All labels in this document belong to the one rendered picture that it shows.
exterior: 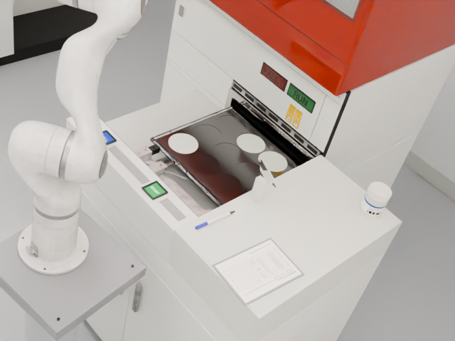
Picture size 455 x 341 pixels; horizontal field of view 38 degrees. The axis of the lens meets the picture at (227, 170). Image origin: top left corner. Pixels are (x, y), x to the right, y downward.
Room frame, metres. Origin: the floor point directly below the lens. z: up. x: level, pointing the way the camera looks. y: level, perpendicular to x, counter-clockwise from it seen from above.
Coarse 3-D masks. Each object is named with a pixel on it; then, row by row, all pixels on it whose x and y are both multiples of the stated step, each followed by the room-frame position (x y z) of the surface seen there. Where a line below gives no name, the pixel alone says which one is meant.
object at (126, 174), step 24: (72, 120) 1.57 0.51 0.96; (120, 144) 1.52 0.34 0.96; (120, 168) 1.42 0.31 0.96; (144, 168) 1.44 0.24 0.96; (120, 192) 1.39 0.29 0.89; (144, 192) 1.35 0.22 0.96; (168, 192) 1.37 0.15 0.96; (144, 216) 1.31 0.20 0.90; (168, 216) 1.28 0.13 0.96; (192, 216) 1.31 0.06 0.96; (168, 240) 1.24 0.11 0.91
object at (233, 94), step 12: (228, 96) 1.99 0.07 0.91; (240, 96) 1.96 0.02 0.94; (252, 108) 1.91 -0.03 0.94; (264, 120) 1.87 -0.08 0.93; (264, 132) 1.88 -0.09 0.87; (276, 132) 1.83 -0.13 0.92; (276, 144) 1.83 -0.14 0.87; (300, 144) 1.78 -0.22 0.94; (288, 156) 1.78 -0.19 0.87; (312, 156) 1.73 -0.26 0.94
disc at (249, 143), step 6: (240, 138) 1.78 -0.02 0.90; (246, 138) 1.79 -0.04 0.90; (252, 138) 1.79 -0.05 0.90; (258, 138) 1.80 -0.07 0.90; (240, 144) 1.75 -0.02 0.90; (246, 144) 1.75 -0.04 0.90; (252, 144) 1.76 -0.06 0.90; (258, 144) 1.77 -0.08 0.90; (264, 144) 1.78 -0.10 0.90; (246, 150) 1.72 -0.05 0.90; (252, 150) 1.73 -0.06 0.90; (258, 150) 1.74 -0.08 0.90
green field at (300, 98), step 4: (292, 88) 1.84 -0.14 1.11; (288, 92) 1.85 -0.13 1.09; (292, 92) 1.84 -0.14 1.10; (296, 92) 1.83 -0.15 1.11; (300, 92) 1.82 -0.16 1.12; (292, 96) 1.83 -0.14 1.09; (296, 96) 1.82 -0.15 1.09; (300, 96) 1.82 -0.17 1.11; (304, 96) 1.81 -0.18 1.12; (296, 100) 1.82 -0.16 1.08; (300, 100) 1.81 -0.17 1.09; (304, 100) 1.80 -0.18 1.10; (308, 100) 1.79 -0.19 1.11; (304, 104) 1.80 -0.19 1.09; (308, 104) 1.79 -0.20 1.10; (312, 104) 1.78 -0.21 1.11; (308, 108) 1.79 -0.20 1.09
